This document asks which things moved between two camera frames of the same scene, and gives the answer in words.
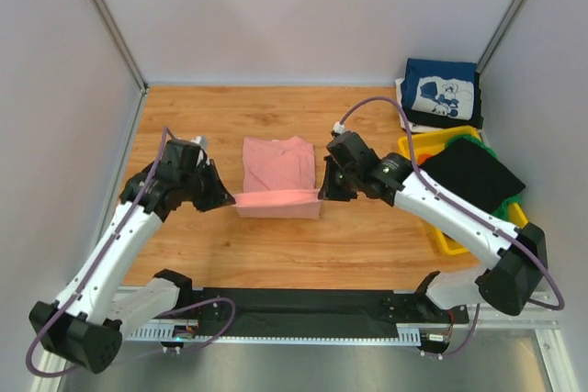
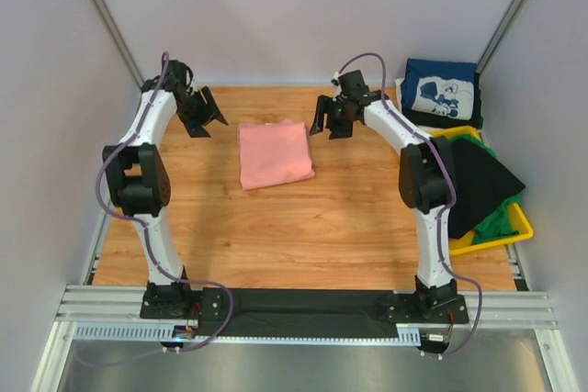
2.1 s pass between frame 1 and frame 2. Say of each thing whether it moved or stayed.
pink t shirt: moved
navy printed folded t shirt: stayed
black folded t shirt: stayed
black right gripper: moved
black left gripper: moved
